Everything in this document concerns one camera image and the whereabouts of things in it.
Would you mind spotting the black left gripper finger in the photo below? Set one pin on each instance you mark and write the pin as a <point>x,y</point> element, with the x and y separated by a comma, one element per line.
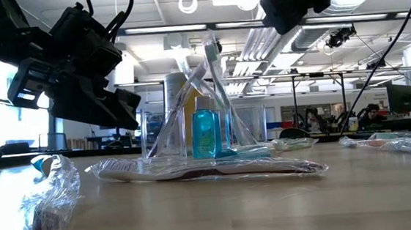
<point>133,109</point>
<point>90,102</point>

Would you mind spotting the purple toothbrush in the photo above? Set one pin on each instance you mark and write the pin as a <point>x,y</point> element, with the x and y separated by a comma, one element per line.
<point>151,170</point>
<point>176,113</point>
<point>56,200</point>

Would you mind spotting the clear acrylic organizer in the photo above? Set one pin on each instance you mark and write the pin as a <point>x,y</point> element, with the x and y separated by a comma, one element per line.
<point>254,126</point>

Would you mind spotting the white yellow wipes canister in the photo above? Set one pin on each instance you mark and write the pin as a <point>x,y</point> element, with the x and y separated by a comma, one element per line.
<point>172,92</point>

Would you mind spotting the long ceiling light bar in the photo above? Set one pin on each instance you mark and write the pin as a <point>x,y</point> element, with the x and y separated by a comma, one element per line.
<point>165,29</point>

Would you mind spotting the person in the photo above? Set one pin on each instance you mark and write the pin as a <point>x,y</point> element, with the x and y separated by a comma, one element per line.
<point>371,114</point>
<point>311,119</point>

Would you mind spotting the blue storage bin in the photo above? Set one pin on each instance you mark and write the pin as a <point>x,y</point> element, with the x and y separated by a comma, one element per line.
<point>271,125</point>

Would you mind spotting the black office chair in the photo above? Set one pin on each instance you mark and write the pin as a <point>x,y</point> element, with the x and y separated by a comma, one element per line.
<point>294,133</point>

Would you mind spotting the small white bottle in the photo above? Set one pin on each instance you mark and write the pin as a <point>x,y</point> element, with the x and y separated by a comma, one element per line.
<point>353,123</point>

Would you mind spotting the black computer monitor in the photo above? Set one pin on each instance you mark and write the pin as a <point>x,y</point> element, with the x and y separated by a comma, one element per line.
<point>402,97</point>

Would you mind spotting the silver ventilation duct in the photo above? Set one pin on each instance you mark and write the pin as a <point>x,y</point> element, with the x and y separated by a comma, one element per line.
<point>306,39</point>

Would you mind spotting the black ceiling camera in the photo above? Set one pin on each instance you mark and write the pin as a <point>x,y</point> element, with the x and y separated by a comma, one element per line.
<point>219,47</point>
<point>339,37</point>

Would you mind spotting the black station frame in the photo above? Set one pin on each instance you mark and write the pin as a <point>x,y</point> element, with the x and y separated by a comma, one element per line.
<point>294,97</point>

